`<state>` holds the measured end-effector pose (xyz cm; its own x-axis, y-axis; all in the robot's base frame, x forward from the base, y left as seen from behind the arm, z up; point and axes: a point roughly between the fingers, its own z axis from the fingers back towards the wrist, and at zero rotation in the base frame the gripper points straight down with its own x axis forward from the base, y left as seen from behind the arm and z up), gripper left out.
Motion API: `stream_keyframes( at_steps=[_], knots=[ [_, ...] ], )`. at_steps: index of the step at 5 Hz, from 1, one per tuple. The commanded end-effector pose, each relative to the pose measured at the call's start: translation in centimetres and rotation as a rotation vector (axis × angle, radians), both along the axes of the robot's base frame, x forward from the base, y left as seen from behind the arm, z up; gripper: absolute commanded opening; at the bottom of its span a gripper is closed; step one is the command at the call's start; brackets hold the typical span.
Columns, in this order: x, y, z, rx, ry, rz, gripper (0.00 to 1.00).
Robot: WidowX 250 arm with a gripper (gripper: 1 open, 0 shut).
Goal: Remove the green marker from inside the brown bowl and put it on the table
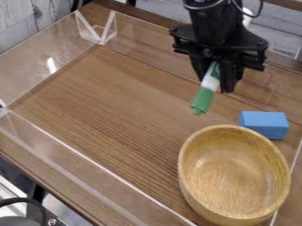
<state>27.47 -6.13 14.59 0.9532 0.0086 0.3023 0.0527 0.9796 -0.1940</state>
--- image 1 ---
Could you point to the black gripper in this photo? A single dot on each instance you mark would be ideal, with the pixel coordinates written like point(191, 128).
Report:
point(242, 50)

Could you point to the green white Expo marker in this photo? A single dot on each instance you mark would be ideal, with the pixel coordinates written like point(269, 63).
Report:
point(208, 86)

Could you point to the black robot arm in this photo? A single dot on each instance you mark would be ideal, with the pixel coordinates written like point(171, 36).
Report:
point(216, 38)

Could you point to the brown wooden bowl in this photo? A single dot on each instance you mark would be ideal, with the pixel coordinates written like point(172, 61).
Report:
point(232, 175)

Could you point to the blue sponge block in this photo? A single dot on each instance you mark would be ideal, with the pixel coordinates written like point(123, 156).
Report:
point(271, 124)

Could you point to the black equipment lower left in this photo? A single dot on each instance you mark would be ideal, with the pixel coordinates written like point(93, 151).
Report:
point(24, 212)

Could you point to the clear acrylic barrier wall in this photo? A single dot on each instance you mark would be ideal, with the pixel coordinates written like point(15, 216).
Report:
point(95, 116)

